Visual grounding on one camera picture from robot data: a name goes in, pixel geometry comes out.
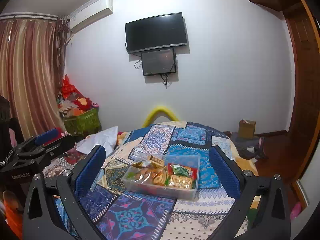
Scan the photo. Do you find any green pea snack bag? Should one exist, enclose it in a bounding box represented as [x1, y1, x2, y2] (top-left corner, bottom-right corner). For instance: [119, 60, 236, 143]
[170, 164, 189, 177]

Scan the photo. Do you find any clear bag orange pastry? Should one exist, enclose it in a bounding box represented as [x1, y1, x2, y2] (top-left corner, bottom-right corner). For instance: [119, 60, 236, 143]
[127, 168, 167, 186]

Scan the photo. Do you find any green storage box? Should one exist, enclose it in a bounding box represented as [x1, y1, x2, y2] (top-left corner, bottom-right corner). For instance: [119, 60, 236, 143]
[63, 108, 101, 137]

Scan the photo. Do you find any patchwork patterned bedspread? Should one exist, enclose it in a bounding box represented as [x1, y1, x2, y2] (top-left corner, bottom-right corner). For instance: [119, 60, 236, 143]
[42, 121, 261, 240]

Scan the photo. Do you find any red flower plush toy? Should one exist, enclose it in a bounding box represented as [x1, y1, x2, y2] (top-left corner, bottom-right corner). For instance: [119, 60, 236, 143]
[73, 98, 99, 111]

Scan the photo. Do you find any white plastic bag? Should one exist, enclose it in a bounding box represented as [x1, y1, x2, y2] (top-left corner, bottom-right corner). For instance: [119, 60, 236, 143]
[76, 126, 118, 158]

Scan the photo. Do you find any brown cardboard box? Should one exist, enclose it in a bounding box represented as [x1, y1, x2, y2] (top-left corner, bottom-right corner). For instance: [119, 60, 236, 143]
[238, 119, 256, 139]

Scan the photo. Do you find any golden cracker pack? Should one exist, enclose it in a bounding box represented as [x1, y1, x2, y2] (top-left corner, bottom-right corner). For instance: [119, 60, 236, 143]
[168, 175, 194, 190]

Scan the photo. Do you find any clear plastic storage bin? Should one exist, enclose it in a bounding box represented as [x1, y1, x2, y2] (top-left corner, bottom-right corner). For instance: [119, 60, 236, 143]
[121, 153, 200, 200]

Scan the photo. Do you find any red orange snack bag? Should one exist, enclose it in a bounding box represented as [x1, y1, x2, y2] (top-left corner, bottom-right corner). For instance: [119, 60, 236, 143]
[167, 163, 197, 180]

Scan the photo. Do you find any striped brown curtain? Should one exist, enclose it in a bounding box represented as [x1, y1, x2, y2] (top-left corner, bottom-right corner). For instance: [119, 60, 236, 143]
[1, 17, 68, 138]

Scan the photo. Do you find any yellow foam tube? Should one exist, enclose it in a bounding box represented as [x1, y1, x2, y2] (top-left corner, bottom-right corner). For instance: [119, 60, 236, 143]
[142, 106, 179, 128]

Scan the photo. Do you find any white air conditioner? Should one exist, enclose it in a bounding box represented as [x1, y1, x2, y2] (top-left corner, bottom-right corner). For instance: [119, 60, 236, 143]
[69, 0, 113, 33]

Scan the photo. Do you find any brown wooden door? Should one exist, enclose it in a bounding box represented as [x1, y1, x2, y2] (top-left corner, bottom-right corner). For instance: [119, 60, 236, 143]
[249, 0, 319, 183]

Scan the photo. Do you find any small black wall monitor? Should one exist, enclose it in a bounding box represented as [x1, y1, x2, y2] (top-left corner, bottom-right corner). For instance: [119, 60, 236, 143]
[141, 48, 176, 76]

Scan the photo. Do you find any wall mounted black television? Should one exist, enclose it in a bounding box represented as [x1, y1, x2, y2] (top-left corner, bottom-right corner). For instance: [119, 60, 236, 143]
[125, 12, 188, 54]

